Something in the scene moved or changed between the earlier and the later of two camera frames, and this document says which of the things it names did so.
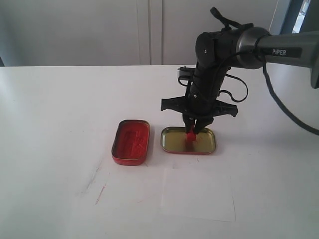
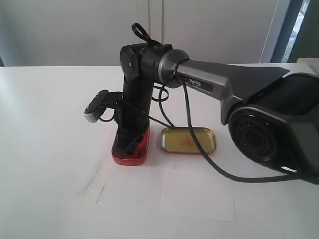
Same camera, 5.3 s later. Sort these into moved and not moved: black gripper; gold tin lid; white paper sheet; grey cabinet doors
Moved: black gripper
Not moved: white paper sheet; gold tin lid; grey cabinet doors
